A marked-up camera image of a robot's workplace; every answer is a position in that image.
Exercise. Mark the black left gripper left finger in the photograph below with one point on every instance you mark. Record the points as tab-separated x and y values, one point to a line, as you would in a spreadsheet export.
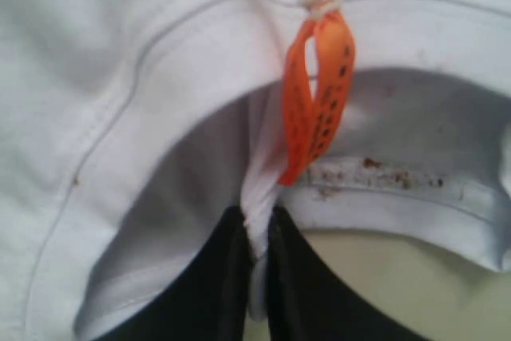
208	300

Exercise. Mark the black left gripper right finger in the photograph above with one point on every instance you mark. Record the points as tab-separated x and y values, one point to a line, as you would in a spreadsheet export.
306	300

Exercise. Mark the white t-shirt red Chinese patch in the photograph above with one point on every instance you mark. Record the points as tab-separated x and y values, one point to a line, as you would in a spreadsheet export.
128	127

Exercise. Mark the orange tag on collar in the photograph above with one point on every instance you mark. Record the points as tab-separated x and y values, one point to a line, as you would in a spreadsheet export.
316	81

